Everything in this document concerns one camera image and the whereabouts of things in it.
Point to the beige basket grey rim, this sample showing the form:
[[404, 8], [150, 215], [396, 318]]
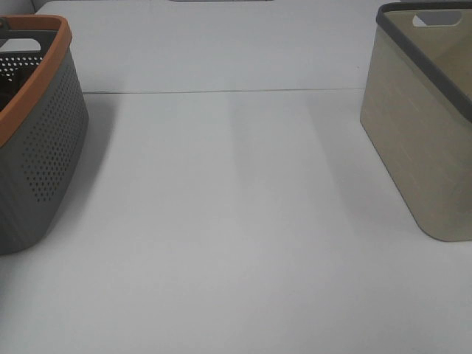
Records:
[[416, 110]]

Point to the grey perforated basket orange rim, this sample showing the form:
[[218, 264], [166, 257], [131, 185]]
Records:
[[43, 129]]

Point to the brown towels inside grey basket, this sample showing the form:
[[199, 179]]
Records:
[[10, 85]]

